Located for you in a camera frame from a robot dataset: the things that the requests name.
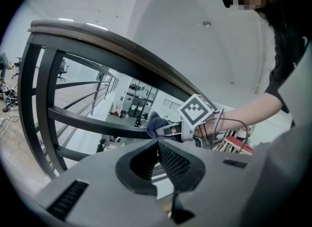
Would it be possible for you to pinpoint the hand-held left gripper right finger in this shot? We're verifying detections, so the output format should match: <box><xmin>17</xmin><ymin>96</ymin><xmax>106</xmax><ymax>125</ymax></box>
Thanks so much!
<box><xmin>158</xmin><ymin>140</ymin><xmax>206</xmax><ymax>193</ymax></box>

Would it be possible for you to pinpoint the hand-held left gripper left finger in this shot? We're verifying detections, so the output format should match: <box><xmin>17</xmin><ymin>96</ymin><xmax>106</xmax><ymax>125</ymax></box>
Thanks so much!
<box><xmin>115</xmin><ymin>140</ymin><xmax>159</xmax><ymax>196</ymax></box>

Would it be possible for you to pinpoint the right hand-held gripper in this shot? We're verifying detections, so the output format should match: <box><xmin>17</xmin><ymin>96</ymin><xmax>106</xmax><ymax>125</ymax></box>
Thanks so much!
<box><xmin>155</xmin><ymin>93</ymin><xmax>215</xmax><ymax>146</ymax></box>

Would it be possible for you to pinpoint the blue-grey cloth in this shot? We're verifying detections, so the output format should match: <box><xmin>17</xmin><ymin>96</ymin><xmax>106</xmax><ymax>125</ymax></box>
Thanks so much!
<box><xmin>145</xmin><ymin>111</ymin><xmax>169</xmax><ymax>139</ymax></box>

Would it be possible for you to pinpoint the brown wooden handrail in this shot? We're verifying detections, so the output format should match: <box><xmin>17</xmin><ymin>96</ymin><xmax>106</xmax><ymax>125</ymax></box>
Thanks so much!
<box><xmin>27</xmin><ymin>19</ymin><xmax>221</xmax><ymax>111</ymax></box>

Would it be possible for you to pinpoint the person's right forearm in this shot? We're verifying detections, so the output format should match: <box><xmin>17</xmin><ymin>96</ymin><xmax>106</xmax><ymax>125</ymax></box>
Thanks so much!
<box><xmin>200</xmin><ymin>91</ymin><xmax>290</xmax><ymax>139</ymax></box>

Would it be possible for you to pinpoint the distant black metal railing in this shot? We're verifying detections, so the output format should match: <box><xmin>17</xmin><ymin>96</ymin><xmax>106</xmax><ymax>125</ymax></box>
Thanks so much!
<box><xmin>162</xmin><ymin>98</ymin><xmax>182</xmax><ymax>111</ymax></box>

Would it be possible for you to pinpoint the red and white rack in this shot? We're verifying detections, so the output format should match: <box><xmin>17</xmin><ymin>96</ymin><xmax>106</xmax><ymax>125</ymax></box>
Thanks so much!
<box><xmin>218</xmin><ymin>135</ymin><xmax>254</xmax><ymax>156</ymax></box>

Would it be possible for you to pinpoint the black office chair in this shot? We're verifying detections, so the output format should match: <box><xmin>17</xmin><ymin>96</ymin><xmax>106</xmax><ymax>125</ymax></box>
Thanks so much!
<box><xmin>57</xmin><ymin>58</ymin><xmax>70</xmax><ymax>82</ymax></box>
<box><xmin>11</xmin><ymin>57</ymin><xmax>23</xmax><ymax>79</ymax></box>

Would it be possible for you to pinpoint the person's black shirt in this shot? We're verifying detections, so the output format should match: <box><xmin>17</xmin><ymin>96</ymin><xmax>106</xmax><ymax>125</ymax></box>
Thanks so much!
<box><xmin>264</xmin><ymin>34</ymin><xmax>308</xmax><ymax>114</ymax></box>

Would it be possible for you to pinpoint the thin black cable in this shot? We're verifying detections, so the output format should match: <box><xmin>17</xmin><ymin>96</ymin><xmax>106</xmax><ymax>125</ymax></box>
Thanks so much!
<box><xmin>198</xmin><ymin>109</ymin><xmax>250</xmax><ymax>150</ymax></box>

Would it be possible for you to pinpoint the black metal railing frame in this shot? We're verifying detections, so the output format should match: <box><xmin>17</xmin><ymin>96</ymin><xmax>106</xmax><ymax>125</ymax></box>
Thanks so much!
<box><xmin>18</xmin><ymin>34</ymin><xmax>203</xmax><ymax>180</ymax></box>

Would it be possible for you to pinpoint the tangle of floor cables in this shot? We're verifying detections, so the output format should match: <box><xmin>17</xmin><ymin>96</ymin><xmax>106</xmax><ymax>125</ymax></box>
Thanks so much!
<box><xmin>0</xmin><ymin>86</ymin><xmax>20</xmax><ymax>114</ymax></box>

